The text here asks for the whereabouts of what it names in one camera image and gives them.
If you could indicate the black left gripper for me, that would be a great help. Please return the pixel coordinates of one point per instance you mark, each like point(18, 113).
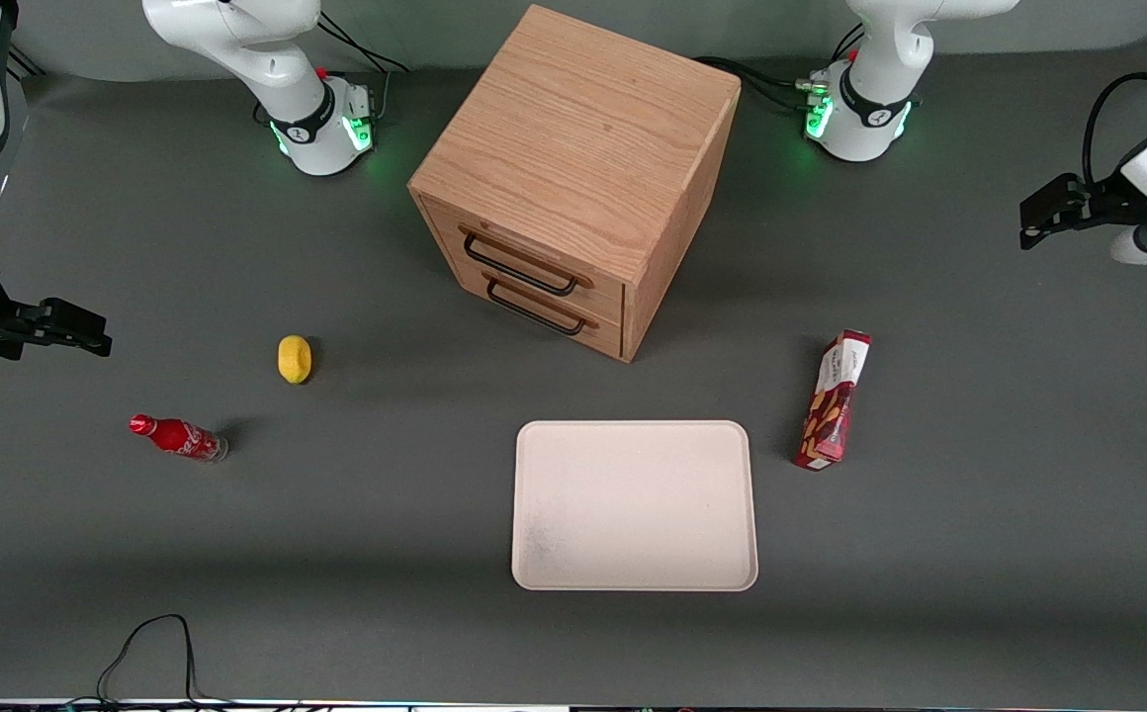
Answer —
point(1110, 203)

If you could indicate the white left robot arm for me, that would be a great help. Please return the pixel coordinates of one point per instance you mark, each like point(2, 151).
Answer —
point(870, 89)

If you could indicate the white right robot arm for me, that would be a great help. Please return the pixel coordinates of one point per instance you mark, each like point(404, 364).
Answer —
point(277, 59)

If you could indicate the red cookie box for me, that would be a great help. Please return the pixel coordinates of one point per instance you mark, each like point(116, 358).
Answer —
point(833, 400)

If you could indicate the cream plastic tray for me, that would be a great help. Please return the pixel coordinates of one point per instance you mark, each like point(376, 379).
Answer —
point(633, 504)

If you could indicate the red cola bottle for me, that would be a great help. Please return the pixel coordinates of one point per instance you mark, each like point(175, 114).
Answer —
point(178, 437)

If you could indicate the yellow lemon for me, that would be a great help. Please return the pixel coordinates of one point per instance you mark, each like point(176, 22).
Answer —
point(295, 359)

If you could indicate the wooden drawer cabinet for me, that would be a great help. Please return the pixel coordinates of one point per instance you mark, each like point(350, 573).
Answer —
point(583, 148)

